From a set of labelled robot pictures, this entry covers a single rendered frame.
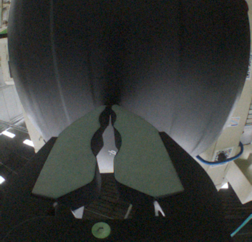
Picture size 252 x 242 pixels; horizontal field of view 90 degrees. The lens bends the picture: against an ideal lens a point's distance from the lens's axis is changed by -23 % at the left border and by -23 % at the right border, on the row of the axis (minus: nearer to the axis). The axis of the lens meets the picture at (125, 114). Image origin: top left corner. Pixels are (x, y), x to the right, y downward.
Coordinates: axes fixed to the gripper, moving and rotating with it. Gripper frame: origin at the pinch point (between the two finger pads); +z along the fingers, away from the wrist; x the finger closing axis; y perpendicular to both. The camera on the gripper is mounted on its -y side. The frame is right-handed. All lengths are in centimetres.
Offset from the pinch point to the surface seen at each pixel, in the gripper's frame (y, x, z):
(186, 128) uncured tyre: 3.8, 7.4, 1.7
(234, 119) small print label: 16.4, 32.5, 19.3
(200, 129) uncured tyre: 4.1, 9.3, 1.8
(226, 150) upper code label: 27.2, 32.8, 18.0
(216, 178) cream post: 40, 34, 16
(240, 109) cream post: 13.3, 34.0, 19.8
